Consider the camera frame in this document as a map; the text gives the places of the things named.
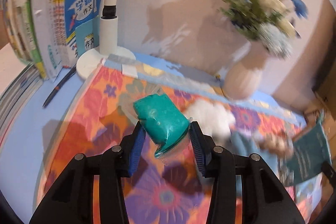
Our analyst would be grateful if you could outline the teal drawstring bag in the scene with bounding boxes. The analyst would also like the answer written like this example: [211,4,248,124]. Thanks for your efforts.
[278,122,331,187]

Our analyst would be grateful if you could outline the grey plush doll toy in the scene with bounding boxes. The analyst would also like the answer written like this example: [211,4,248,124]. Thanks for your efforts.
[257,134,294,159]

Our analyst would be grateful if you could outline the blue grey cloth garment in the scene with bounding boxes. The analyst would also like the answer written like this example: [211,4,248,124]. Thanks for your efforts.
[226,131,278,176]

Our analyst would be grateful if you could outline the teal soft pouch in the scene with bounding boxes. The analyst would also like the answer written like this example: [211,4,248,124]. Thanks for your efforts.
[133,93,190,158]

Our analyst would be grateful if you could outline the floral orange purple mat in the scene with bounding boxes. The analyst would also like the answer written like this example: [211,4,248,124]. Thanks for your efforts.
[36,65,324,224]

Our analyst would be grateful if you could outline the white plush toy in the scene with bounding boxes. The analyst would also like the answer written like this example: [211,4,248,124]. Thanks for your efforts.
[183,99,236,146]

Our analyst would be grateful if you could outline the stack of books left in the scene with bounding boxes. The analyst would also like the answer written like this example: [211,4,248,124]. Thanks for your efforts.
[0,44,46,146]

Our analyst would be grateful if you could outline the white ribbed vase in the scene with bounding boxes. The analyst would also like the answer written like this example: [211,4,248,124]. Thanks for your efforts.
[222,42,270,101]

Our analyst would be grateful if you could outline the black pen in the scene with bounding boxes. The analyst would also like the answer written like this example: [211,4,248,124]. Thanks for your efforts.
[42,65,76,109]

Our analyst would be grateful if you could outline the white desk lamp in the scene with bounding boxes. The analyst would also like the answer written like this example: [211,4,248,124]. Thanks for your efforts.
[76,0,135,80]

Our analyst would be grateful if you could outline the blue white artificial flowers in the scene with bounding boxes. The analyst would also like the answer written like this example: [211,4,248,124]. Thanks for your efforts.
[219,0,309,59]

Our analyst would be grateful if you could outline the blue cover study book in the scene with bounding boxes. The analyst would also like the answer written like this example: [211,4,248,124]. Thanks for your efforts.
[64,0,101,64]

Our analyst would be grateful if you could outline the row of upright books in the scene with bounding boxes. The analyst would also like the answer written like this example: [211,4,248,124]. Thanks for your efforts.
[8,0,76,81]

